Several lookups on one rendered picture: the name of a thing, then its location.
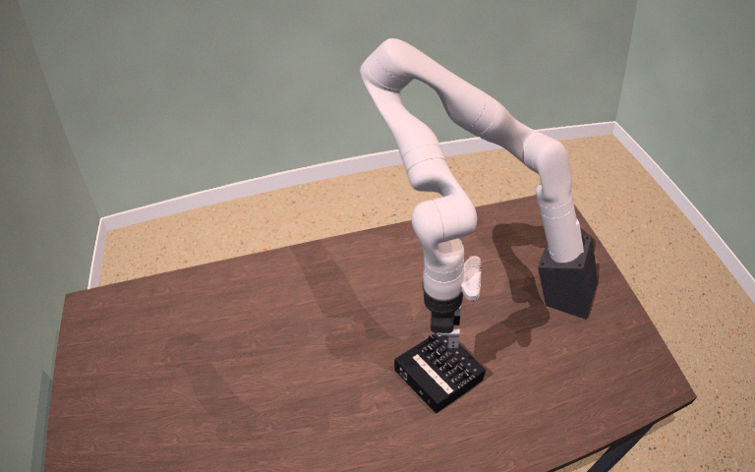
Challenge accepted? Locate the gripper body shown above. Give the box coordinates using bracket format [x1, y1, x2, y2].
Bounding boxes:
[422, 256, 481, 333]

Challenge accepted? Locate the black lighting desk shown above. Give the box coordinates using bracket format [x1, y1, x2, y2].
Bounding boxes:
[394, 333, 486, 413]

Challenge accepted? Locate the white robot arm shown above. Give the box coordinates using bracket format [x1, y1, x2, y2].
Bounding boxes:
[360, 38, 584, 282]

